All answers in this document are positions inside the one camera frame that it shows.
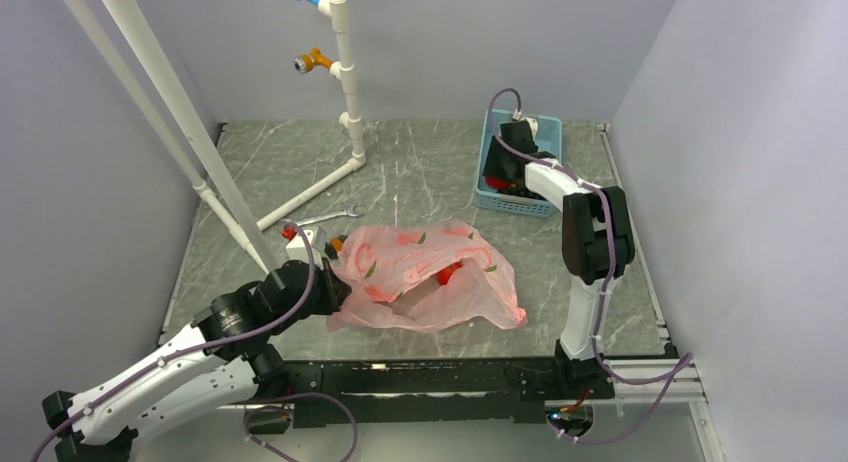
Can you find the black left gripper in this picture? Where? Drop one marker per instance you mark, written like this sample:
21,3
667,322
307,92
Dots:
336,290

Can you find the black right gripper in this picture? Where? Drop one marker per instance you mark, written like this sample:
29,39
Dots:
495,152

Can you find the large red fake apple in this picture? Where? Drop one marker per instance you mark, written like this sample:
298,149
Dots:
497,182

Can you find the red fake peach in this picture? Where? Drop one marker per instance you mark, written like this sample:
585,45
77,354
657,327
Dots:
444,275

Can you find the pink plastic bag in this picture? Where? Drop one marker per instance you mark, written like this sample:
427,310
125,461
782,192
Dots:
392,274

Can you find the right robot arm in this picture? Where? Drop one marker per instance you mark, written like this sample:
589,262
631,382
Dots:
597,241

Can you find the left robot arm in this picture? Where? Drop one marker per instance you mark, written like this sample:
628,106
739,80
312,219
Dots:
222,356

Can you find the light blue plastic basket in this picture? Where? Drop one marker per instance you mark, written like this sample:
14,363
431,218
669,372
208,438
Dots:
549,138

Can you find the black orange hex key set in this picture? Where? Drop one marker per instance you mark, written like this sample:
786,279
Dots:
334,246

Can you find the silver open-end wrench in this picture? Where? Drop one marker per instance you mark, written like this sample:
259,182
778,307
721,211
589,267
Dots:
354,211

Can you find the white diagonal support pole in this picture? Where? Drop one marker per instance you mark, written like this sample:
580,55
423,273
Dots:
217,188

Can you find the orange hook on pipe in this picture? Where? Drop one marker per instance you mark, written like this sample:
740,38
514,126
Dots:
308,62

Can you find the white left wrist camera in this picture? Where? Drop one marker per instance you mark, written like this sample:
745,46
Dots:
308,242

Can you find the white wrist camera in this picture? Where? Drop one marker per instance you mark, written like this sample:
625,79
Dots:
531,123
308,242

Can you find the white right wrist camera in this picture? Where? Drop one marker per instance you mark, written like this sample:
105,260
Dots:
531,123

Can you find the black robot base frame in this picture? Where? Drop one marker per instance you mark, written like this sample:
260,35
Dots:
520,389

